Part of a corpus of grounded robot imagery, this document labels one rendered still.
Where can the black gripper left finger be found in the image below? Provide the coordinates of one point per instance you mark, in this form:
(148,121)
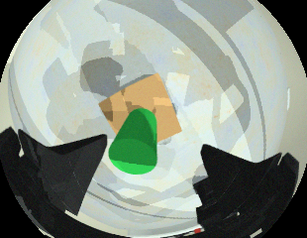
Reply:
(69,168)

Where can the tan wooden block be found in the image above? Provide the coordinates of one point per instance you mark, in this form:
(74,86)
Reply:
(148,93)

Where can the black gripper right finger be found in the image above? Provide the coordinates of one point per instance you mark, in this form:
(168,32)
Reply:
(233,179)

